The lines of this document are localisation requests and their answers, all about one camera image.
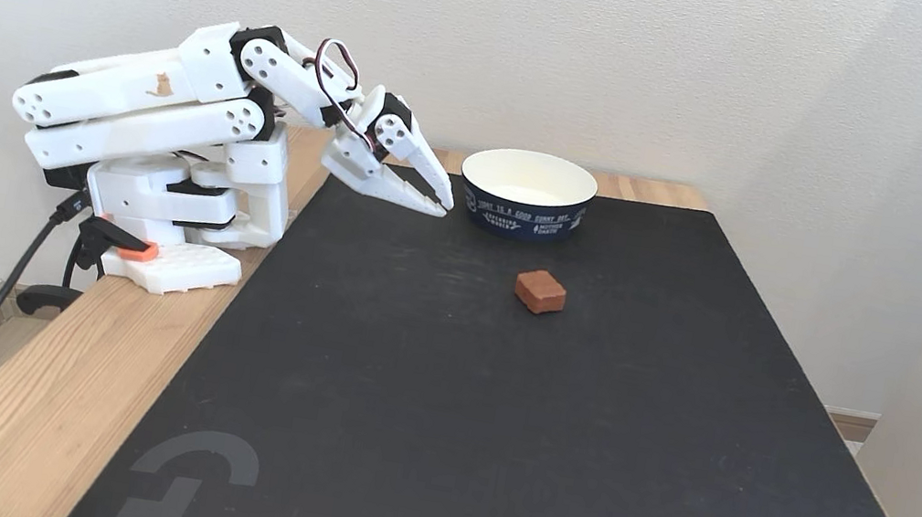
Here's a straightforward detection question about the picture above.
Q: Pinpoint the brown block toy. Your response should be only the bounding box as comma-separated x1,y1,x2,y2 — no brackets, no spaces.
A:
511,266,570,319

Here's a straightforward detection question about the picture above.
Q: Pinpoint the navy and white paper bowl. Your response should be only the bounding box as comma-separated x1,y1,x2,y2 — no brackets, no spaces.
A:
450,141,603,252

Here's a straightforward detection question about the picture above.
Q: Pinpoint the black and orange clamp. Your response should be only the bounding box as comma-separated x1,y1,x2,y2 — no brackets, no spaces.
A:
13,206,163,335

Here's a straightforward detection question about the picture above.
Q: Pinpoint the black desk mat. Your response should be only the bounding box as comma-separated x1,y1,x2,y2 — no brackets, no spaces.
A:
66,119,922,517

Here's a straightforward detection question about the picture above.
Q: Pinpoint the red and black servo wire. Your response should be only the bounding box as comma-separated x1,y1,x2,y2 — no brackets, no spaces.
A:
300,36,393,154

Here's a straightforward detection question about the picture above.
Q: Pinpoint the black power cable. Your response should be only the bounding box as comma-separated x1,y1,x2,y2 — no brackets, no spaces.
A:
0,178,95,452

